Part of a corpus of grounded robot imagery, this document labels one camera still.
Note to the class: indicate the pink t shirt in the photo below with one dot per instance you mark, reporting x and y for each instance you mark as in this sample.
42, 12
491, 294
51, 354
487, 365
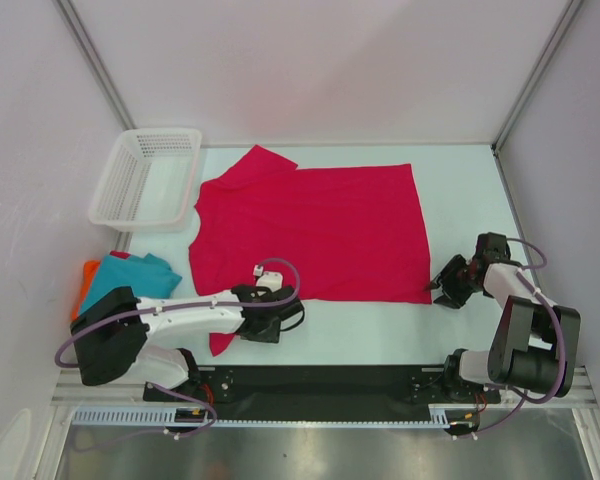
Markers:
351, 233

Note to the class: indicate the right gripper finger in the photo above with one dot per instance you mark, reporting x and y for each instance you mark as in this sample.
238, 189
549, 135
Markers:
451, 301
449, 275

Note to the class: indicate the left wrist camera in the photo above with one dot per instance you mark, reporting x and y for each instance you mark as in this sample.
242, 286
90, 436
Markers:
267, 279

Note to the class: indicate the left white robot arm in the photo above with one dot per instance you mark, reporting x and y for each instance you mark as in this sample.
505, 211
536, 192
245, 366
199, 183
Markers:
125, 337

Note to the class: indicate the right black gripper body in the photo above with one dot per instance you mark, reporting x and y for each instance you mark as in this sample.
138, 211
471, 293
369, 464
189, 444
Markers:
473, 283

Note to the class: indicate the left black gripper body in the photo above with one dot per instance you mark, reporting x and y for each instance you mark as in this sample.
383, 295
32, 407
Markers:
269, 334

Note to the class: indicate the white plastic basket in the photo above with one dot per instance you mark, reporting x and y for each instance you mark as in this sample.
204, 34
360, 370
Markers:
148, 181

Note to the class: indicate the white cable duct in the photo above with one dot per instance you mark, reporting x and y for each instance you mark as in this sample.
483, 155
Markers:
172, 417

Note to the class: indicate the aluminium frame rail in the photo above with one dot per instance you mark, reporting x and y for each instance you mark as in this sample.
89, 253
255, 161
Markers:
410, 383

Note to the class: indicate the teal t shirt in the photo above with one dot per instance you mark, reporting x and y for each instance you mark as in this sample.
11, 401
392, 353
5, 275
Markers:
148, 276

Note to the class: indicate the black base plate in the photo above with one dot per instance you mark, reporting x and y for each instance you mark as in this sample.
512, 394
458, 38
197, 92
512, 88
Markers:
325, 408

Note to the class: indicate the orange t shirt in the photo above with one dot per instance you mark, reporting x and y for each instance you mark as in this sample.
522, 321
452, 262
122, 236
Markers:
89, 271

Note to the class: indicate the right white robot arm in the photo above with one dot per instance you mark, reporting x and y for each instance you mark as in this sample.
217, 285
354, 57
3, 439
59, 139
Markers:
534, 348

